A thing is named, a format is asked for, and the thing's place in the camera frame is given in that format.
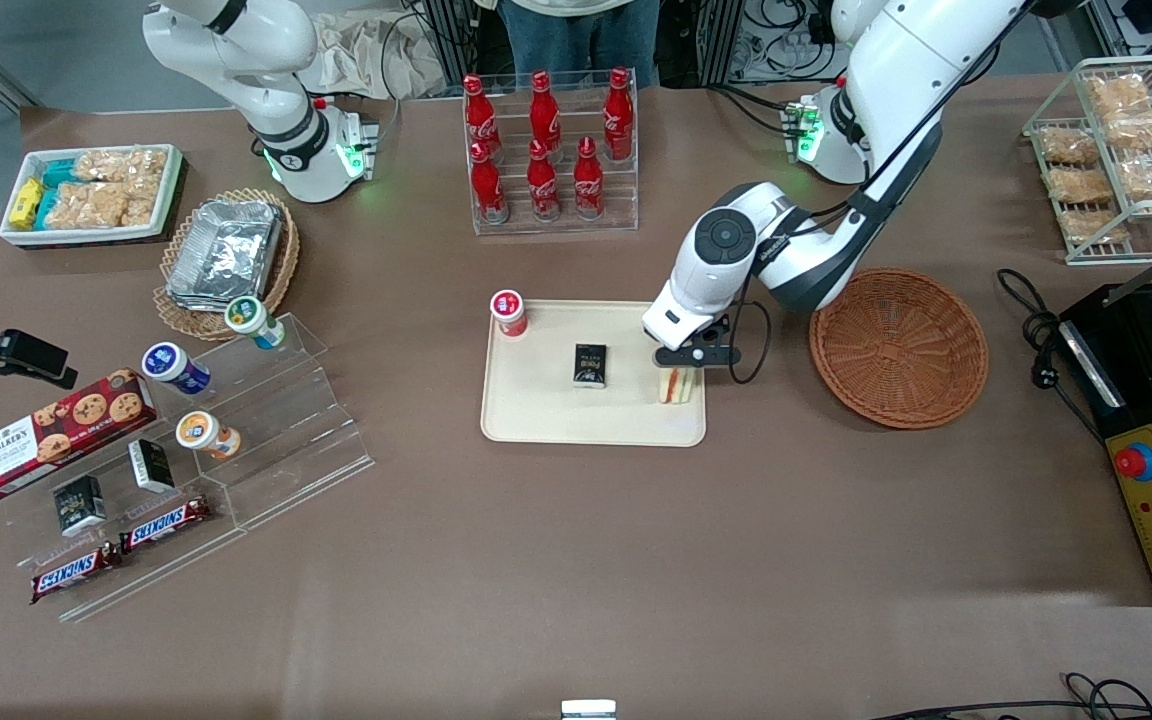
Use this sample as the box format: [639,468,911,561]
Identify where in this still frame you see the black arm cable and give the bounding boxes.
[728,40,947,387]

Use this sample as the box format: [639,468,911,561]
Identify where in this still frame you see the Snickers chocolate bar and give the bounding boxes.
[30,541,123,605]
[120,495,212,554]

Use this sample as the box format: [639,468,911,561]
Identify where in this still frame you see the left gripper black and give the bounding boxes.
[653,315,743,387]

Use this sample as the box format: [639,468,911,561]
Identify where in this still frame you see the white wire snack rack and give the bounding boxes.
[1022,54,1152,267]

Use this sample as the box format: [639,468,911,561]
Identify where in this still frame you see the light oval wicker basket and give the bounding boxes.
[153,188,301,342]

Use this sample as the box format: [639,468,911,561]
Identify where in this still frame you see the crumpled beige cloth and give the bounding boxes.
[298,8,449,101]

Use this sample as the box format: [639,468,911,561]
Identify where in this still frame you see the white rectangular snack tray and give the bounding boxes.
[0,144,184,247]

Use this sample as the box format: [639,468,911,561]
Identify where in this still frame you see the clear acrylic stepped stand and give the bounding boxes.
[16,312,375,623]

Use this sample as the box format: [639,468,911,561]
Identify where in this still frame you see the tangled black background cables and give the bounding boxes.
[711,0,842,89]

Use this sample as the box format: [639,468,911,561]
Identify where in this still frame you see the beige plastic tray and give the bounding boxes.
[480,301,707,447]

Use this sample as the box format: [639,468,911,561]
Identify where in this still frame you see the black metal appliance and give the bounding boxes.
[1058,282,1152,471]

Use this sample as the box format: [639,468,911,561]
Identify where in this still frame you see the brown round wicker basket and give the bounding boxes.
[808,267,989,430]

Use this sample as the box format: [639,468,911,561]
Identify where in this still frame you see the clear bag puffed snack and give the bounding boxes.
[124,178,165,227]
[74,148,169,184]
[46,182,130,230]

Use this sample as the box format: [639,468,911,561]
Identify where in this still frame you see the red Walkers cookie box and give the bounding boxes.
[0,369,159,499]

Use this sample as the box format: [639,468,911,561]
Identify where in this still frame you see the green-lid small bottle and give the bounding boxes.
[225,296,287,351]

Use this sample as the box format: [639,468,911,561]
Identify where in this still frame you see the black floor cables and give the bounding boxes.
[871,672,1152,720]

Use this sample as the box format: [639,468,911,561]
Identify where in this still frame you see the red cola bottle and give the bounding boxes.
[573,136,605,221]
[526,139,561,222]
[603,66,635,163]
[469,141,509,225]
[463,72,503,161]
[529,68,564,156]

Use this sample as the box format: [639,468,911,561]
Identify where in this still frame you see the person in blue jeans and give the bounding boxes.
[474,0,663,90]

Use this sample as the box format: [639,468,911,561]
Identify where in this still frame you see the stack of foil trays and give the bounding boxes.
[165,199,284,313]

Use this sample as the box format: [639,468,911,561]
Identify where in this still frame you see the orange-lid small bottle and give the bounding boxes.
[175,411,243,461]

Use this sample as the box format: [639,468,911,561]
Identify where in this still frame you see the yellow snack packet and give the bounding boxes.
[8,178,45,231]

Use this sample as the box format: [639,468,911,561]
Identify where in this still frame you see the black power cable with plug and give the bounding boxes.
[997,267,1109,443]

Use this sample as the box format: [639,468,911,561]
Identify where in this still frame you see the clear acrylic bottle rack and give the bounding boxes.
[463,68,640,237]

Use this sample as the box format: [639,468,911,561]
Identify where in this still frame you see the small black white box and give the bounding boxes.
[53,476,107,538]
[128,439,176,493]

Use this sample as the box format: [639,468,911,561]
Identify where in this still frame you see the red-lid small bottle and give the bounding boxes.
[490,289,529,339]

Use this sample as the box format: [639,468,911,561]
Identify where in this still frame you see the blue-lid small bottle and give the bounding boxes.
[141,341,212,395]

